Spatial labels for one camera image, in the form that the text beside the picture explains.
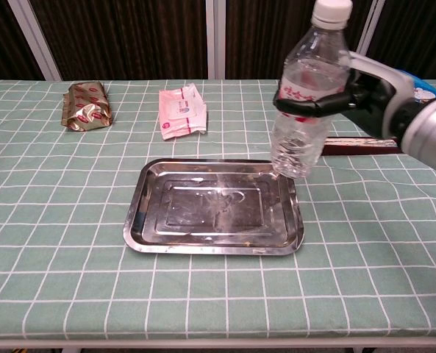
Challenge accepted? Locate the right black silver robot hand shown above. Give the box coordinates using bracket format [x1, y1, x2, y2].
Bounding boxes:
[274, 51, 415, 140]

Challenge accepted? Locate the small transparent plastic bottle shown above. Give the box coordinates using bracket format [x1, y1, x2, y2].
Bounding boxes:
[269, 0, 354, 180]

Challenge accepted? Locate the blue pump dispenser bottle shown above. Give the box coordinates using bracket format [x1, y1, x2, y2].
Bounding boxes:
[401, 69, 436, 106]

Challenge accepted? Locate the rectangular stainless steel tray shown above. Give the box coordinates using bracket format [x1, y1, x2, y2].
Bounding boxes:
[122, 157, 305, 256]

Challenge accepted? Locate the pink wet wipes packet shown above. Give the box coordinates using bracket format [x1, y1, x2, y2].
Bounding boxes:
[157, 82, 207, 141]

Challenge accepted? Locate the gold foil snack packet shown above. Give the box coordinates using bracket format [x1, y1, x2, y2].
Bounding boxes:
[60, 81, 114, 132]

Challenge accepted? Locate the green checked tablecloth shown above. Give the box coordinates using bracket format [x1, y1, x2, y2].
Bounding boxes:
[0, 79, 436, 341]

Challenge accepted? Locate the white divider frame post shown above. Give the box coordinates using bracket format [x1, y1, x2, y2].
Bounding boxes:
[354, 0, 387, 57]
[7, 0, 63, 82]
[205, 0, 227, 80]

